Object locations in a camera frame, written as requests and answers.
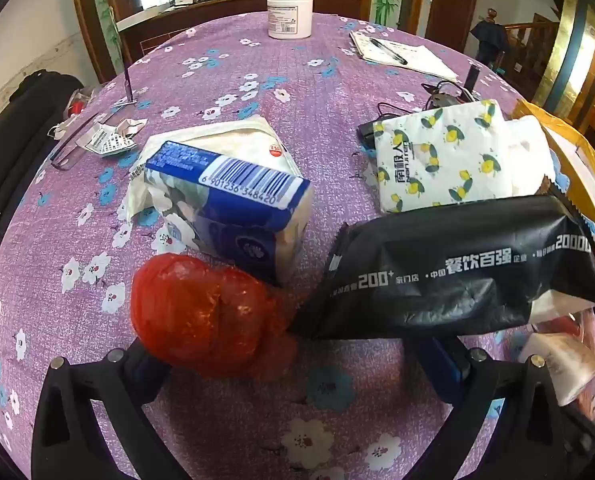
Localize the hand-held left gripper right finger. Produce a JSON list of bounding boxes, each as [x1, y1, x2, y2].
[[417, 335, 595, 480]]

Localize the black gear device with wires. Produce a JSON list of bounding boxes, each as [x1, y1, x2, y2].
[[358, 64, 481, 150]]

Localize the crumpled white paper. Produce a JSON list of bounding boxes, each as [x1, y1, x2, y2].
[[52, 117, 148, 158]]

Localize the cluttered wooden counter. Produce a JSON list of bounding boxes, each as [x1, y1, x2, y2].
[[115, 0, 363, 56]]

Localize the brown wooden door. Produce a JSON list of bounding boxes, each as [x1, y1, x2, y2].
[[430, 0, 481, 53]]

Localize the black pen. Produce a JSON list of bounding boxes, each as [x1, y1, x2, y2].
[[369, 37, 409, 66]]

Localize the thin dark rod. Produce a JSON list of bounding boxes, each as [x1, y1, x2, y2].
[[124, 62, 139, 108]]

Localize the black wipe packet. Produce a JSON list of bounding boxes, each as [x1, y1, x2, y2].
[[288, 176, 595, 341]]

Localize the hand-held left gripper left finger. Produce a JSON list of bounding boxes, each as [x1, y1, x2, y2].
[[30, 339, 191, 480]]

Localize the white plastic jar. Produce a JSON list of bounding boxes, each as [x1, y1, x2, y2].
[[266, 0, 313, 40]]

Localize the white cloth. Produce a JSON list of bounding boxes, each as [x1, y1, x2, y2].
[[505, 115, 557, 196]]

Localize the white paper notebook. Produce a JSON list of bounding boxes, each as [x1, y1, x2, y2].
[[350, 31, 461, 81]]

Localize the black bag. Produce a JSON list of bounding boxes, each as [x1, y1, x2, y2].
[[0, 71, 86, 241]]

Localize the golden pillar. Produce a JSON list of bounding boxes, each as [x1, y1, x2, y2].
[[532, 0, 595, 126]]

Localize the red plastic bag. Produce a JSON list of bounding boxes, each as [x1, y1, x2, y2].
[[130, 254, 298, 380]]

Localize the blue tissue pack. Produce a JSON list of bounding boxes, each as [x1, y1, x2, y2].
[[144, 140, 314, 286]]

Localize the lemon print tissue pack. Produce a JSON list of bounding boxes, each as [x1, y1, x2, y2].
[[372, 100, 515, 215]]

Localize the wooden staircase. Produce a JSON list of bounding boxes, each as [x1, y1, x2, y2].
[[502, 12, 561, 91]]

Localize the white soft tissue pack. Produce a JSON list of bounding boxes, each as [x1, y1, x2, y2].
[[125, 114, 302, 223]]

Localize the small wrapped white roll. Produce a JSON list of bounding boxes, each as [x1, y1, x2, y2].
[[517, 332, 595, 408]]

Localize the clear plastic strip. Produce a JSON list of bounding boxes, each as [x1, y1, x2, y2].
[[50, 110, 121, 171]]

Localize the yellow cardboard box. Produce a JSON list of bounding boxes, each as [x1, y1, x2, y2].
[[512, 99, 595, 286]]

